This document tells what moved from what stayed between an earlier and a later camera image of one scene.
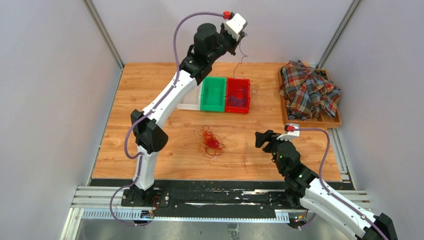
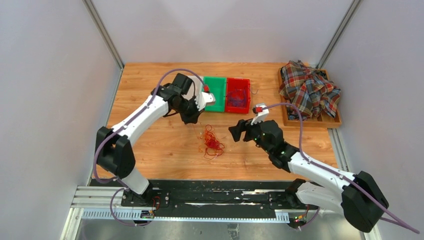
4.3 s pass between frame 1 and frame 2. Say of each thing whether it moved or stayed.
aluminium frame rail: stayed
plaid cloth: stayed
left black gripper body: moved
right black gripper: moved
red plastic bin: stayed
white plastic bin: stayed
